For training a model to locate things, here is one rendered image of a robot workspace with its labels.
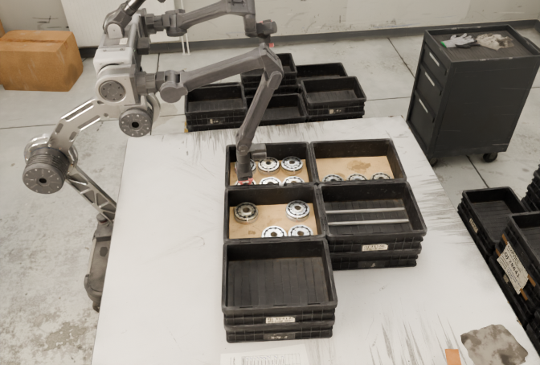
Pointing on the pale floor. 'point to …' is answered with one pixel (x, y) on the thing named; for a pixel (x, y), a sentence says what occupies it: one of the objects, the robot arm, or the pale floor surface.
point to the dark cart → (469, 93)
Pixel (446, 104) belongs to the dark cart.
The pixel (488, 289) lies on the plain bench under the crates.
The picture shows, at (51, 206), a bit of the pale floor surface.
